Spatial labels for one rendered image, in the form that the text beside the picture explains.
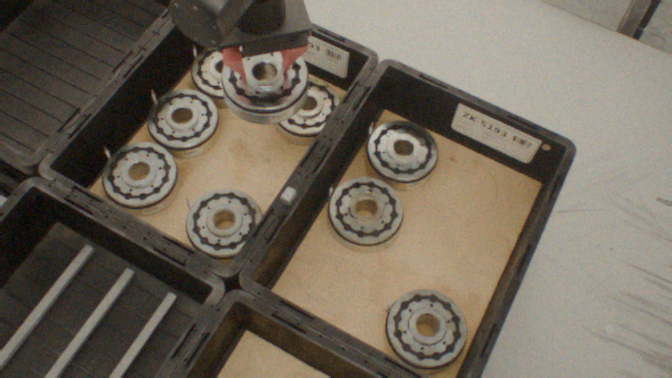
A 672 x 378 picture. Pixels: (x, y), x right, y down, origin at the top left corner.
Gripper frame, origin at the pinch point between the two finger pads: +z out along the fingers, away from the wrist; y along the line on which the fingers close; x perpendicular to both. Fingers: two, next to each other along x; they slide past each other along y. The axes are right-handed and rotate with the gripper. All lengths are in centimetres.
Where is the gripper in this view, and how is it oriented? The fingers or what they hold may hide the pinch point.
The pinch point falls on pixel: (264, 67)
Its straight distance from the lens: 80.4
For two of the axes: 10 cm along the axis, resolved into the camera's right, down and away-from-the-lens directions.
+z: -0.3, 4.7, 8.8
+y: 9.7, -2.2, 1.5
